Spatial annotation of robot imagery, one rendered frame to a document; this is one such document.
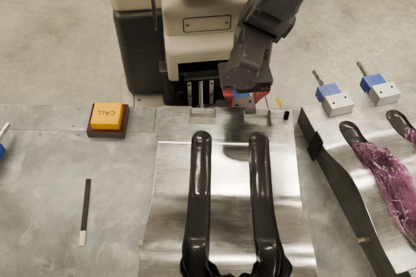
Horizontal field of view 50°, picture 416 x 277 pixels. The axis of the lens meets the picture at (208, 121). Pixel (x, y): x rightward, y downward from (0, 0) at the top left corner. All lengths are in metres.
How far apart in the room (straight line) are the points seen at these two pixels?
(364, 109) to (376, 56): 1.45
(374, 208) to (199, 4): 0.62
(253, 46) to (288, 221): 0.30
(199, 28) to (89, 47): 1.30
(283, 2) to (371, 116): 0.37
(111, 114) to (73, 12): 1.71
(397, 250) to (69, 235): 0.57
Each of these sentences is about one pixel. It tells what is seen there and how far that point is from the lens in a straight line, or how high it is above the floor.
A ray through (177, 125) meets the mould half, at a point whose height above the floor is 0.89.
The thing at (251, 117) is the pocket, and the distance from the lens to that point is 0.91.
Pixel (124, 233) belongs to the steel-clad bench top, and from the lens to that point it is 0.86.
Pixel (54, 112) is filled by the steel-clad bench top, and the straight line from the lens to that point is 1.05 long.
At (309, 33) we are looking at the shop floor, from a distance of 2.46.
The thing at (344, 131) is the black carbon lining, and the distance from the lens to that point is 0.95.
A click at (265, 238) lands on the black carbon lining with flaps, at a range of 0.72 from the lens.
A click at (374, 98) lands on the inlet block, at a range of 1.00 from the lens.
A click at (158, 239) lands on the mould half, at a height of 0.93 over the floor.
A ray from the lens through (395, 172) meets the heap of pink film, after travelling 0.82.
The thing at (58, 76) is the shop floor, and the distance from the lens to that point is 2.29.
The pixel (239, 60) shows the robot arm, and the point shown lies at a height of 1.05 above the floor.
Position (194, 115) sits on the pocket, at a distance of 0.91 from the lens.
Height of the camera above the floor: 1.58
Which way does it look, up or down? 52 degrees down
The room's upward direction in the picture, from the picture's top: straight up
